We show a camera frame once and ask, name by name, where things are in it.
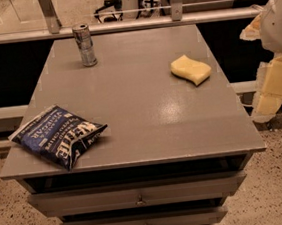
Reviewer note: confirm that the metal railing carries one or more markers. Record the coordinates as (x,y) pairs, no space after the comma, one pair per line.
(29,20)

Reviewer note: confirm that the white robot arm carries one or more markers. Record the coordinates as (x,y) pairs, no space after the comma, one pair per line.
(267,27)

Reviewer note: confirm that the blue kettle chips bag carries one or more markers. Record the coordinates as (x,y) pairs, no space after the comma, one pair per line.
(58,136)

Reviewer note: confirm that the silver redbull can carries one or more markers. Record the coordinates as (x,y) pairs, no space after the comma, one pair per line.
(85,46)

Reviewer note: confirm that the black office chair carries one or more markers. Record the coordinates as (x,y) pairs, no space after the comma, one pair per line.
(107,4)

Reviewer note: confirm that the yellow sponge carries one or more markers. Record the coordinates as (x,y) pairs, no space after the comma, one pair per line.
(189,69)

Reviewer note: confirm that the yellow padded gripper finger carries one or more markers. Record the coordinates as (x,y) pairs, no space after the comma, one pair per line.
(268,97)
(252,31)

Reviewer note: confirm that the grey drawer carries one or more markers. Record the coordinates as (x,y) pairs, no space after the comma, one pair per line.
(140,194)
(205,216)

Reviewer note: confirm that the grey drawer cabinet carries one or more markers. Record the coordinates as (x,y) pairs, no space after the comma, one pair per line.
(159,126)

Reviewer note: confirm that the top grey drawer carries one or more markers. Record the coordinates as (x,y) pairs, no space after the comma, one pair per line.
(140,194)

